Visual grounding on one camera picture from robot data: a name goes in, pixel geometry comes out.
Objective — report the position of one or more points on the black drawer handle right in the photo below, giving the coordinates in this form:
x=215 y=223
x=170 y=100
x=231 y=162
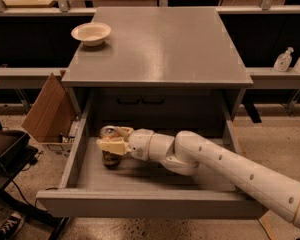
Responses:
x=154 y=100

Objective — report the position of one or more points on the black drawer handle left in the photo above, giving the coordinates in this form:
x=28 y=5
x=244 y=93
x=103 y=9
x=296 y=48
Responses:
x=128 y=100

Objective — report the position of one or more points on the cardboard box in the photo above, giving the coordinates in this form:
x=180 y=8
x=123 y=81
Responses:
x=51 y=116

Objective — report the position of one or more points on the black drawer handle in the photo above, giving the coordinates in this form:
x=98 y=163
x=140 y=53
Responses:
x=154 y=100
x=128 y=100

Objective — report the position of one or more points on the black cart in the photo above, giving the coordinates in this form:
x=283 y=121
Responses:
x=15 y=153

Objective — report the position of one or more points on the grey cabinet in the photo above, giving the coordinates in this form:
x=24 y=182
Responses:
x=181 y=53

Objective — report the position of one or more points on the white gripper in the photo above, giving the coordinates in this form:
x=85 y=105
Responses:
x=139 y=144

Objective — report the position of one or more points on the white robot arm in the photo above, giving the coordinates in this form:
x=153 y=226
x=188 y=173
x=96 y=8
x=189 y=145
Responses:
x=186 y=151

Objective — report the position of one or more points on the open grey top drawer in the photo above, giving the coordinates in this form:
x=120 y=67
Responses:
x=144 y=189

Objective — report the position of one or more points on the black sneaker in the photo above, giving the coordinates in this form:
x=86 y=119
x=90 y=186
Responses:
x=11 y=226

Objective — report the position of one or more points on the orange soda can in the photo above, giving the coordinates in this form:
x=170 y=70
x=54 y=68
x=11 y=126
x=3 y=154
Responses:
x=110 y=160

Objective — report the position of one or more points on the white bowl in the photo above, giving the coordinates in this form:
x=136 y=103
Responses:
x=91 y=34

